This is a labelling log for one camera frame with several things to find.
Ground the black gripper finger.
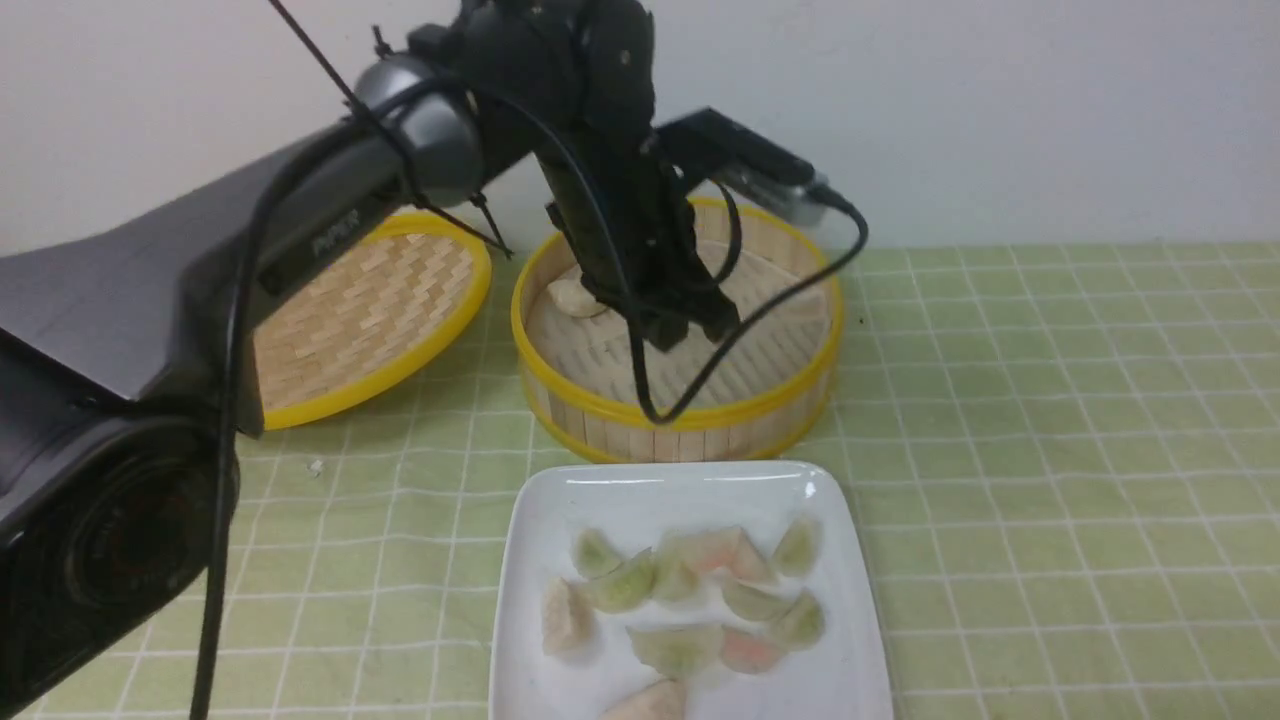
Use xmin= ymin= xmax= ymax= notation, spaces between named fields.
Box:
xmin=672 ymin=256 xmax=741 ymax=341

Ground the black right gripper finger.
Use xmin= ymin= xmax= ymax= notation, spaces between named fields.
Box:
xmin=631 ymin=292 xmax=691 ymax=354

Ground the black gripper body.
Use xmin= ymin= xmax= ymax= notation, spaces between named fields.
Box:
xmin=536 ymin=123 xmax=701 ymax=301

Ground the white steamed dumpling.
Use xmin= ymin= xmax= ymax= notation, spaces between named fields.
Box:
xmin=547 ymin=275 xmax=608 ymax=319

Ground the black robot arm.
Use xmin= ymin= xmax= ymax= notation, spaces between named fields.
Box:
xmin=3 ymin=1 xmax=741 ymax=719

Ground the white square plate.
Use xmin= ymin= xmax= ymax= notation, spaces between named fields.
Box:
xmin=489 ymin=460 xmax=895 ymax=719

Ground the white steamer liner cloth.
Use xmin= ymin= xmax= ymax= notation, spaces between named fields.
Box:
xmin=520 ymin=234 xmax=833 ymax=410

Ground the yellow rimmed bamboo steamer basket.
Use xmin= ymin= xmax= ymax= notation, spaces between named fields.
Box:
xmin=509 ymin=197 xmax=845 ymax=462

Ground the yellow rimmed bamboo steamer lid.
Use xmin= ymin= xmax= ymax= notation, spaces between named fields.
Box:
xmin=253 ymin=213 xmax=492 ymax=430

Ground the small green dumpling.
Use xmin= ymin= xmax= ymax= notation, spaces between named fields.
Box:
xmin=571 ymin=527 xmax=625 ymax=580

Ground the pale green dumpling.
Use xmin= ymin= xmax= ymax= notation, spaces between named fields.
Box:
xmin=652 ymin=544 xmax=700 ymax=603
xmin=721 ymin=579 xmax=791 ymax=623

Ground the pale green dumpling middle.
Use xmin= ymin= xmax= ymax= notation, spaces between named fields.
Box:
xmin=721 ymin=579 xmax=791 ymax=623

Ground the beige dumpling left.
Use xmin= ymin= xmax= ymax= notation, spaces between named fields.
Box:
xmin=541 ymin=577 xmax=595 ymax=659

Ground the beige dumpling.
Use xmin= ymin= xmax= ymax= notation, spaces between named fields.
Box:
xmin=599 ymin=678 xmax=689 ymax=720
xmin=541 ymin=577 xmax=595 ymax=659

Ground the green dumpling lower right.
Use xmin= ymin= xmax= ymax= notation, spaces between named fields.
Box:
xmin=767 ymin=589 xmax=826 ymax=652

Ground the large green dumpling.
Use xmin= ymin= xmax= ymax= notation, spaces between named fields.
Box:
xmin=626 ymin=623 xmax=724 ymax=680

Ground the orange pink dumpling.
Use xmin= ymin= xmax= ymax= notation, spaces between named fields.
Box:
xmin=719 ymin=625 xmax=788 ymax=676

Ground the green checkered tablecloth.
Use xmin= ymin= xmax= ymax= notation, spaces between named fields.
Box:
xmin=20 ymin=243 xmax=1280 ymax=720

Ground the beige dumpling bottom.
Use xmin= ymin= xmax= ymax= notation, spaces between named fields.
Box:
xmin=599 ymin=678 xmax=689 ymax=720

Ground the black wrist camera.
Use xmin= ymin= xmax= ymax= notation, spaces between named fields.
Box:
xmin=657 ymin=108 xmax=826 ymax=228

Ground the black cable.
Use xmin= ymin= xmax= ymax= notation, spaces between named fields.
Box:
xmin=188 ymin=78 xmax=869 ymax=720

